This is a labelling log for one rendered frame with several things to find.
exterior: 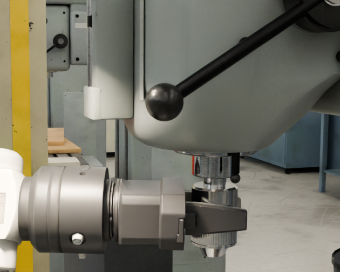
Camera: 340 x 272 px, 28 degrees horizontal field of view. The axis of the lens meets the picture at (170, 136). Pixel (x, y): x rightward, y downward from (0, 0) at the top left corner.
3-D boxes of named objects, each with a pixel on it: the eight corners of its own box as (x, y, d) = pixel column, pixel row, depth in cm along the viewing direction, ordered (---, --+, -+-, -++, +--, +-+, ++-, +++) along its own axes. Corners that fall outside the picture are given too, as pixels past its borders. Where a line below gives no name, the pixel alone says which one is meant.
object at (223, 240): (239, 238, 71) (240, 191, 70) (232, 250, 67) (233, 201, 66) (195, 235, 72) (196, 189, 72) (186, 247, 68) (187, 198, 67)
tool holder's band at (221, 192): (240, 191, 70) (240, 182, 70) (233, 201, 66) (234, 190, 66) (196, 189, 72) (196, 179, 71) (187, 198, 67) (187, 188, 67)
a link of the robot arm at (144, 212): (186, 178, 62) (55, 176, 62) (183, 280, 63) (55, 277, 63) (182, 157, 75) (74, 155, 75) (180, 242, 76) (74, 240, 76)
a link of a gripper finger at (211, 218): (245, 234, 67) (183, 233, 67) (246, 202, 67) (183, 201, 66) (247, 238, 65) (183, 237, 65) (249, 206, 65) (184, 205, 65)
